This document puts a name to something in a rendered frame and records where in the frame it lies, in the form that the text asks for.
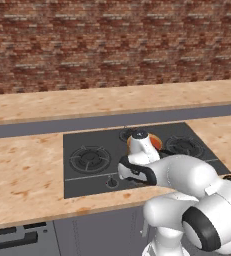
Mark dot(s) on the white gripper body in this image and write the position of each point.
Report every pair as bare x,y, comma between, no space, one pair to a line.
128,167

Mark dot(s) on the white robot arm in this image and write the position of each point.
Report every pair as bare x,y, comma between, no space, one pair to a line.
190,176

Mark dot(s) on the saucepan with marinara sauce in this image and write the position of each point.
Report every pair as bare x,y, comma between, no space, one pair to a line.
157,142

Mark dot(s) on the black hob knob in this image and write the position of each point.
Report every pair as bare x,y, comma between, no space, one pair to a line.
112,182

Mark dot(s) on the dark grey gas hob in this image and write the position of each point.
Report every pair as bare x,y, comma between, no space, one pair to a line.
90,140

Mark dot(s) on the grey cupboard door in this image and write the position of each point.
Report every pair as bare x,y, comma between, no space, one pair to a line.
97,233

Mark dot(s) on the grey drawer front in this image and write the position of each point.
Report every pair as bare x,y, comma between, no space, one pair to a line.
48,243

